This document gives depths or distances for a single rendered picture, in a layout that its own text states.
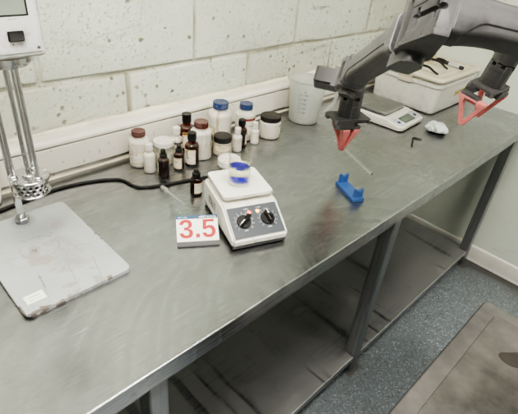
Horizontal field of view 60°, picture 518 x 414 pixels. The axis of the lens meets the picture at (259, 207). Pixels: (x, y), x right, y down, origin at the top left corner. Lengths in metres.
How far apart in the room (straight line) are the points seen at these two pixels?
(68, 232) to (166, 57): 0.58
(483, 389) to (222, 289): 0.80
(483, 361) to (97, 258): 1.07
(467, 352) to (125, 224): 1.00
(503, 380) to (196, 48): 1.26
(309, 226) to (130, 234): 0.41
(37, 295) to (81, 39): 0.62
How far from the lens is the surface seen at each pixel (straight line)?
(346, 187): 1.22
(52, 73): 1.20
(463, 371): 1.41
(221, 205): 0.98
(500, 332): 1.58
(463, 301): 2.22
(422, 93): 1.91
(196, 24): 1.39
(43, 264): 0.95
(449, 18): 0.66
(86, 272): 0.91
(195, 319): 0.82
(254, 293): 0.87
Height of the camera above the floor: 1.35
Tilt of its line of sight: 33 degrees down
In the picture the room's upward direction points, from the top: 6 degrees clockwise
